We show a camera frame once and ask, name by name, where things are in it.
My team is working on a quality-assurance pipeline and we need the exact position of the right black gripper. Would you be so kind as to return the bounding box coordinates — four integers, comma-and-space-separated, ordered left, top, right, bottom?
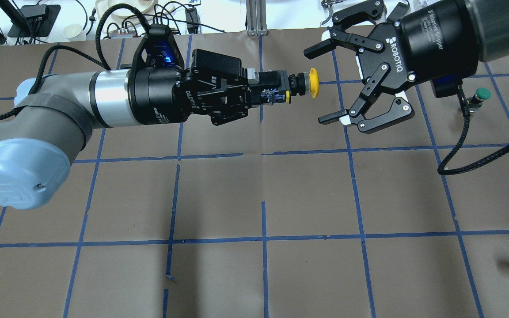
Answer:
303, 0, 480, 134

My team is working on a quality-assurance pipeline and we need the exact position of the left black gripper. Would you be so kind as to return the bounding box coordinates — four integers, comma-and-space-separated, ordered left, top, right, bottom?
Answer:
129, 49, 291, 125

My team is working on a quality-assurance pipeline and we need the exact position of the yellow push button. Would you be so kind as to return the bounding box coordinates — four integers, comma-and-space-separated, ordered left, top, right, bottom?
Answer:
259, 68, 320, 106

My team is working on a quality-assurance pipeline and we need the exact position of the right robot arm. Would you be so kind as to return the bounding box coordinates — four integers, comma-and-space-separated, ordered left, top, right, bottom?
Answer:
304, 0, 509, 134

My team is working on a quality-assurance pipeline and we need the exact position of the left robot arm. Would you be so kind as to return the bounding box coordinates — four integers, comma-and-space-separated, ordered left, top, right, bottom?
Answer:
0, 49, 310, 209

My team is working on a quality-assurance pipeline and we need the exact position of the green push button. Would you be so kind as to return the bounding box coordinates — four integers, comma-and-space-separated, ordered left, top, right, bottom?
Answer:
469, 88, 491, 108

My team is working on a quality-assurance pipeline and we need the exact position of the black stand base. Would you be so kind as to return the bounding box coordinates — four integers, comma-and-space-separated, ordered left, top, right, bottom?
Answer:
4, 4, 61, 38

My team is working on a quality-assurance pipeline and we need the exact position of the beige tray with plate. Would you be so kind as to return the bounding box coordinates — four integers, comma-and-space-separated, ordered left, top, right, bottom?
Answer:
95, 0, 158, 27

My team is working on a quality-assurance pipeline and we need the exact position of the white paper cup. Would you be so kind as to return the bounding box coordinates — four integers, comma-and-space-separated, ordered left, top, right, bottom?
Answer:
63, 23, 87, 42

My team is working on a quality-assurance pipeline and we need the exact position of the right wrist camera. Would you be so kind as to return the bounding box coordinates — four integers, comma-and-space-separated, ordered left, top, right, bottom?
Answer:
430, 74, 465, 98

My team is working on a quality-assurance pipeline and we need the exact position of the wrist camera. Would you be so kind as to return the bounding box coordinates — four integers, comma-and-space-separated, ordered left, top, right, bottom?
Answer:
131, 23, 185, 71
430, 74, 465, 98

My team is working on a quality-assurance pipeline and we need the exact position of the aluminium frame post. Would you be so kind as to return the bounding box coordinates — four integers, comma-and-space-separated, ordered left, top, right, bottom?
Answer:
246, 0, 268, 36

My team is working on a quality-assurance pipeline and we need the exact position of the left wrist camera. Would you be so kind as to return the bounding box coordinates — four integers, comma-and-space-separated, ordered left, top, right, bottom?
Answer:
131, 23, 185, 71

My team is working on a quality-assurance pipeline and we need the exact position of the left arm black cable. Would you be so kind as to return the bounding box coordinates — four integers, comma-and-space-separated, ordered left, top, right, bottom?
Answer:
0, 4, 149, 125

